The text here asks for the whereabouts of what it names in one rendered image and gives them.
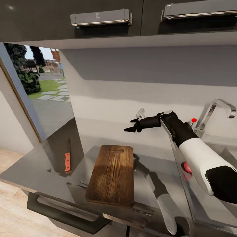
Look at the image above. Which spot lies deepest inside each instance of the cabinet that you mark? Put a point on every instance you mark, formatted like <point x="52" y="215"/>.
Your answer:
<point x="88" y="24"/>

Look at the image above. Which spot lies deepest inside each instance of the parer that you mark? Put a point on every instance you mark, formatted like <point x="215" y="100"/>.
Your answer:
<point x="67" y="154"/>

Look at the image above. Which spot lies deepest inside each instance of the fixed window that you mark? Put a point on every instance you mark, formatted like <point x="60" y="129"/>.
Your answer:
<point x="36" y="76"/>

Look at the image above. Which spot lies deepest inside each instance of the vidalia onion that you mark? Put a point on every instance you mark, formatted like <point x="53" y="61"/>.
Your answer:
<point x="186" y="167"/>

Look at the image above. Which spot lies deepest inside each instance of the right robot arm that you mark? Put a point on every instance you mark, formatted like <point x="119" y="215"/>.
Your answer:
<point x="214" y="175"/>

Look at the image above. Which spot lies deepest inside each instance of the cutting board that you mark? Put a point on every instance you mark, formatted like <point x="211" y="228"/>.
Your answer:
<point x="112" y="179"/>

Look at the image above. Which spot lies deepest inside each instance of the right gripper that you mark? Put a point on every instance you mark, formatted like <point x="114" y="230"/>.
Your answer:
<point x="139" y="125"/>

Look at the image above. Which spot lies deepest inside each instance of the dishwasher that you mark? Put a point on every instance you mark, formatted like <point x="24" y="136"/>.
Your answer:
<point x="74" y="220"/>

